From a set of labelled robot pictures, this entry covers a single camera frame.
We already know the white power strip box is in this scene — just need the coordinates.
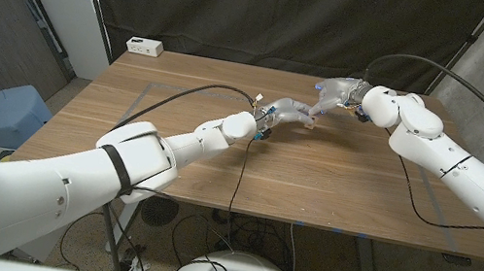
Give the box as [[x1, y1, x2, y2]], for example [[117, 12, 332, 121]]
[[124, 35, 166, 59]]

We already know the yellow black object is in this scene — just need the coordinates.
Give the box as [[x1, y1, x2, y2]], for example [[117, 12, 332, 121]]
[[0, 148, 17, 166]]

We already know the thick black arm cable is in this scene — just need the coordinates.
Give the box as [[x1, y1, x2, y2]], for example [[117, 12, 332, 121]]
[[86, 67, 259, 271], [354, 48, 484, 157]]

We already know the white table leg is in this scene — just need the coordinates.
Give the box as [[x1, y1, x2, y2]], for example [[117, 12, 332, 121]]
[[103, 196, 141, 256]]

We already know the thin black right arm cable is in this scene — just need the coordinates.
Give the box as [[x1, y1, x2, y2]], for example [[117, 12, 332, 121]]
[[370, 127, 484, 235]]

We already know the tangle of black floor cables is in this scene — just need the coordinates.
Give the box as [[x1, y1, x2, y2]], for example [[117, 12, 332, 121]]
[[166, 201, 302, 271]]

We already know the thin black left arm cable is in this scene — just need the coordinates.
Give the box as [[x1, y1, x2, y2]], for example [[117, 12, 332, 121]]
[[121, 119, 257, 254]]

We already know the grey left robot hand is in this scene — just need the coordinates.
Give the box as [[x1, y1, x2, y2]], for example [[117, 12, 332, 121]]
[[251, 92, 322, 143]]

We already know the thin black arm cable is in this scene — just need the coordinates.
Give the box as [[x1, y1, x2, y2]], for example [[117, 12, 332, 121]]
[[370, 127, 484, 235], [121, 119, 257, 254]]

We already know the black white floor gadget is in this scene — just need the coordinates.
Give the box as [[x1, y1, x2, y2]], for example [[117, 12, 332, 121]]
[[110, 241, 155, 271]]

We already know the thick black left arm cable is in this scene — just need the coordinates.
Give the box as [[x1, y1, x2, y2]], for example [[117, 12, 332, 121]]
[[86, 67, 259, 271]]

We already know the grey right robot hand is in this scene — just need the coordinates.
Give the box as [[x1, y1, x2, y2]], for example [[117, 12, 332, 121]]
[[308, 71, 376, 127]]

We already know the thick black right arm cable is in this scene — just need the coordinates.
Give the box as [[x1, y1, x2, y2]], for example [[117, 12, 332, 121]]
[[354, 48, 484, 157]]

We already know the round black floor fan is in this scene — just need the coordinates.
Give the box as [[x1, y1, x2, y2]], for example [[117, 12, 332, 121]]
[[141, 194, 181, 230]]

